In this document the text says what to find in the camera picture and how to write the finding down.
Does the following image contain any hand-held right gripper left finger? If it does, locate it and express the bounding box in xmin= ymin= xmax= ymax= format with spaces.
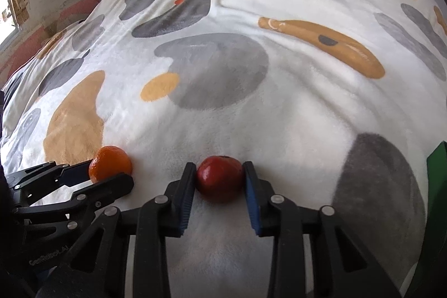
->
xmin=35 ymin=162 xmax=198 ymax=298

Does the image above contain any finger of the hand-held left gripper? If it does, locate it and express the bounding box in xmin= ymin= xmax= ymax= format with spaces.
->
xmin=12 ymin=172 xmax=135 ymax=225
xmin=7 ymin=161 xmax=92 ymax=196

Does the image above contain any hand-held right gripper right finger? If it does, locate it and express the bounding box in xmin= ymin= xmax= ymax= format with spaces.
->
xmin=242 ymin=161 xmax=402 ymax=298

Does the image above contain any orange mandarin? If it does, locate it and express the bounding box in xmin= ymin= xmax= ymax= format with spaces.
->
xmin=88 ymin=146 xmax=133 ymax=184

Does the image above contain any small dark red apple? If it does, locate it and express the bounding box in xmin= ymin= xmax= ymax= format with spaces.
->
xmin=196 ymin=155 xmax=245 ymax=204

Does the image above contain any green rectangular tray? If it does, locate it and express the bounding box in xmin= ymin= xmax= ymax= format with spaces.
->
xmin=415 ymin=141 xmax=447 ymax=298

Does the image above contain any window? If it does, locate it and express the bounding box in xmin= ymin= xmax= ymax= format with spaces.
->
xmin=0 ymin=0 xmax=18 ymax=47

